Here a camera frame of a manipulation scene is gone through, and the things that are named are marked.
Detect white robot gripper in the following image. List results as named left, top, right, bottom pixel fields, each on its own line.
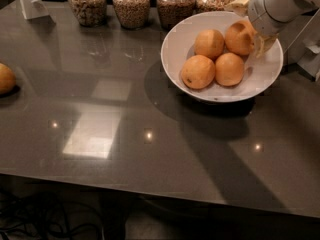
left=224, top=0, right=289, bottom=58

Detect orange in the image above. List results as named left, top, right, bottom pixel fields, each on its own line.
left=215, top=53, right=244, bottom=87
left=194, top=29, right=225, bottom=60
left=225, top=20, right=256, bottom=56
left=181, top=55, right=215, bottom=90
left=0, top=63, right=16, bottom=95

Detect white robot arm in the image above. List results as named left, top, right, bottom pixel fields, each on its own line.
left=224, top=0, right=320, bottom=57

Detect white ceramic bowl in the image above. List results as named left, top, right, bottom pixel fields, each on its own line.
left=161, top=11, right=283, bottom=103

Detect glass jar of brown seeds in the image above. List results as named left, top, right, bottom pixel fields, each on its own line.
left=156, top=0, right=195, bottom=30

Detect glass jar of grains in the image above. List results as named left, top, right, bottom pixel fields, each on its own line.
left=112, top=0, right=150, bottom=29

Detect glass jar of nuts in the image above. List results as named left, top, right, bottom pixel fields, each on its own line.
left=67, top=0, right=107, bottom=27

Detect white stand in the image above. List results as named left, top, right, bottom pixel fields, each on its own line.
left=20, top=0, right=49, bottom=20

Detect black cables on floor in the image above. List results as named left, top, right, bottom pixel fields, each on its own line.
left=0, top=188, right=104, bottom=240

